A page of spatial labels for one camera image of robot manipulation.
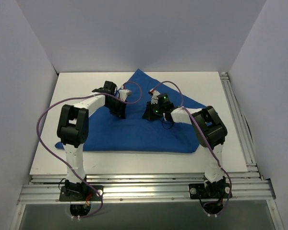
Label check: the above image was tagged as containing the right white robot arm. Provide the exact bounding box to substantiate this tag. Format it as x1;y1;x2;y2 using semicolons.
142;102;228;198

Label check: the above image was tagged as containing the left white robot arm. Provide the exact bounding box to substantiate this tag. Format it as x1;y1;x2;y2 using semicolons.
57;81;132;201

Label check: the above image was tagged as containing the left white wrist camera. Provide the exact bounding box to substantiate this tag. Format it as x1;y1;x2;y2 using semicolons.
118;89;132;102

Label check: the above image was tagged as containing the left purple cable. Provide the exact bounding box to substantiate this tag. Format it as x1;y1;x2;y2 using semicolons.
36;81;143;218

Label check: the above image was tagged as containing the purple cable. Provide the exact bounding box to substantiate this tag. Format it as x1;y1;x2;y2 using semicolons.
36;81;143;218
148;80;232;215

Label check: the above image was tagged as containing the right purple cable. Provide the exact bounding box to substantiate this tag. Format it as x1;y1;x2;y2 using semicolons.
148;80;232;215

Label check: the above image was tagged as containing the aluminium side rail frame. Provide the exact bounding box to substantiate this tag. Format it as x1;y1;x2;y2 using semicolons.
219;72;264;180

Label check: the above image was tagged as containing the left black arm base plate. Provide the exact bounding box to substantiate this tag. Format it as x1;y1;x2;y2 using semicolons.
59;185;104;202

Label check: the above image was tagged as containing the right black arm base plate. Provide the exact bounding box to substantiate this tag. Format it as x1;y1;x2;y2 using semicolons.
188;183;232;200

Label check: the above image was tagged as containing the aluminium front rail frame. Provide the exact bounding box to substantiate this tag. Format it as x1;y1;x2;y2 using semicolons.
18;170;276;205

